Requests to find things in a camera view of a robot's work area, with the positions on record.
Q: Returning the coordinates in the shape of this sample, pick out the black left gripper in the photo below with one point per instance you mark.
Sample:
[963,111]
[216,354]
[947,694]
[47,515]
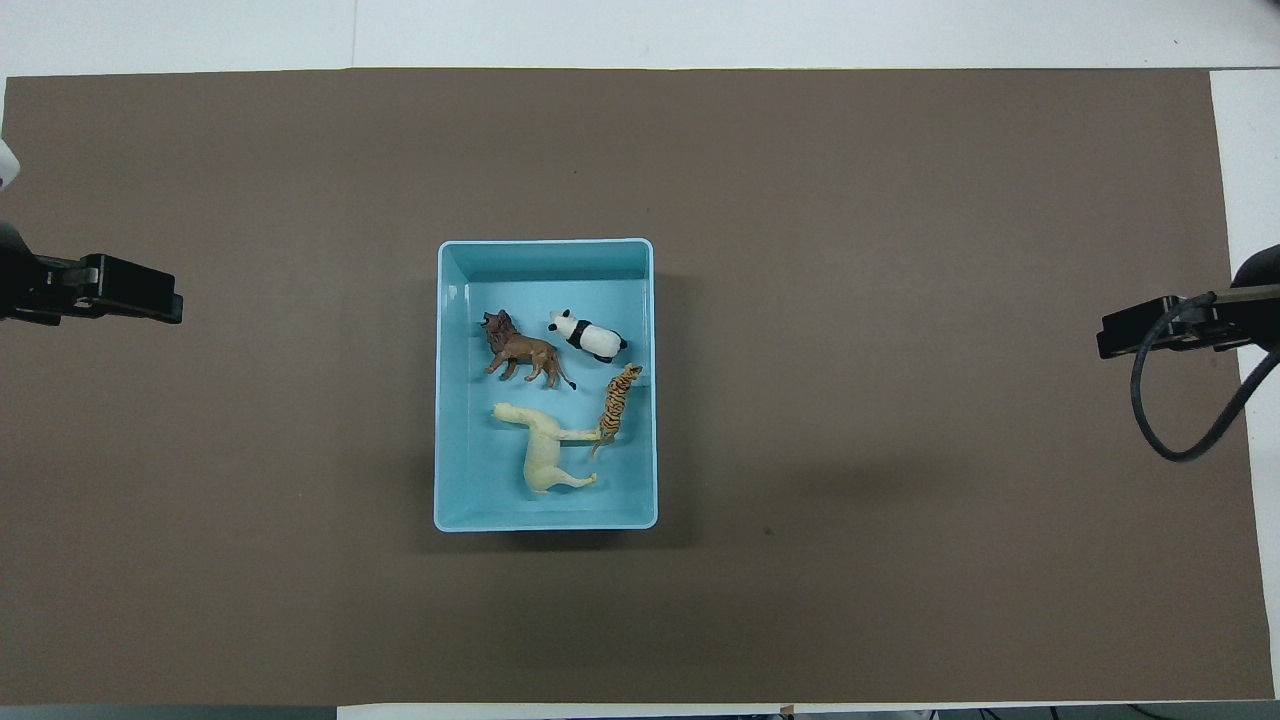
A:
[60,290]

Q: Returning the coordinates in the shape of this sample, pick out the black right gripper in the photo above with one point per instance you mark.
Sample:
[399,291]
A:
[1215,320]

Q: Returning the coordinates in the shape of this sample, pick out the brown lion toy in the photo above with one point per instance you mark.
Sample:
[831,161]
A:
[520,350]

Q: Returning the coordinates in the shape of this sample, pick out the cream horse toy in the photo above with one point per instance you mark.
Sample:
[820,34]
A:
[540,450]

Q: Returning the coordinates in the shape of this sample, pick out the black and white panda toy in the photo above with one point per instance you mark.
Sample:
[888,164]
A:
[590,338]

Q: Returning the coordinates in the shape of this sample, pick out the orange striped tiger toy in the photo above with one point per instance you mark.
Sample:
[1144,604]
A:
[615,405]

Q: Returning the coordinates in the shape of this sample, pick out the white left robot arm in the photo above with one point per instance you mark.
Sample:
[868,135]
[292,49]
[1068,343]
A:
[10,270]

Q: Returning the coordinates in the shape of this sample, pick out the light blue storage box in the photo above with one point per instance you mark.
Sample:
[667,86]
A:
[470,480]

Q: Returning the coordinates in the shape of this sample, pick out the brown table mat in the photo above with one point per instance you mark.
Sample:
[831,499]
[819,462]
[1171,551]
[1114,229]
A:
[800,150]

